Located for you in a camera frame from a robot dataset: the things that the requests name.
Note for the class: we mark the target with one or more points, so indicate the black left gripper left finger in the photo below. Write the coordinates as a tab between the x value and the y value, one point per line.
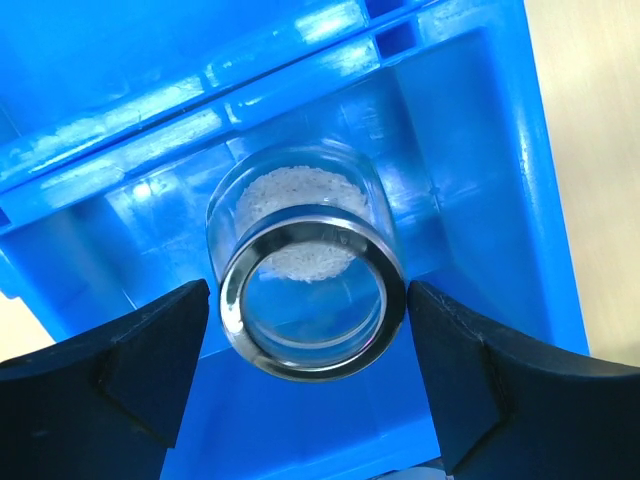
107	403

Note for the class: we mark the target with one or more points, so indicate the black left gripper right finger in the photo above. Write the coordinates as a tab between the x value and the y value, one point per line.
508	406

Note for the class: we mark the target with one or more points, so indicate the glass jar with powder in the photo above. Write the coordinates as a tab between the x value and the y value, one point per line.
305	253

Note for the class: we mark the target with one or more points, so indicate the blue three-compartment bin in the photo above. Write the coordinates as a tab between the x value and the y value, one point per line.
119	120

